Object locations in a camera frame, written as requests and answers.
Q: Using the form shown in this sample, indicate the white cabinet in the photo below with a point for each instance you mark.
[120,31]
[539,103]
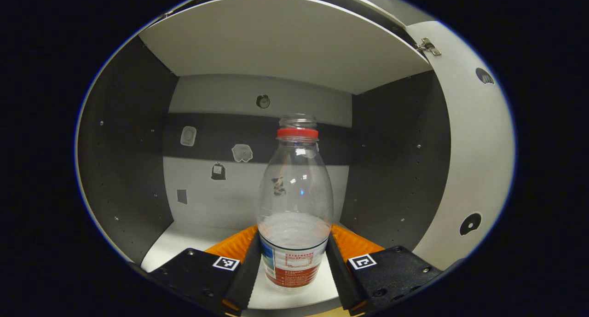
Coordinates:
[129,146]

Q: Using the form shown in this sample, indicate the white cabinet shelf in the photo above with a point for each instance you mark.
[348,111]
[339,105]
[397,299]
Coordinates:
[184,248]
[285,36]

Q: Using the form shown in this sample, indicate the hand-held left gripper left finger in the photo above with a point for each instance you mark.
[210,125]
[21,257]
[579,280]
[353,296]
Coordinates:
[248,275]

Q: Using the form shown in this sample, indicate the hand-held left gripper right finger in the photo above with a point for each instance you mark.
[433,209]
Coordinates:
[343,280]

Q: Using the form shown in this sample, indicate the white cabinet door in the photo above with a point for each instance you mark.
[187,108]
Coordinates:
[478,146]

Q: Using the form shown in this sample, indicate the metal door hinge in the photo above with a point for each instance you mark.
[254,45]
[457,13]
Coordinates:
[428,45]

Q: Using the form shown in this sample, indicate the clear plastic bottle red label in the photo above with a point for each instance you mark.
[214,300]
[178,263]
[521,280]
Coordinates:
[294,193]

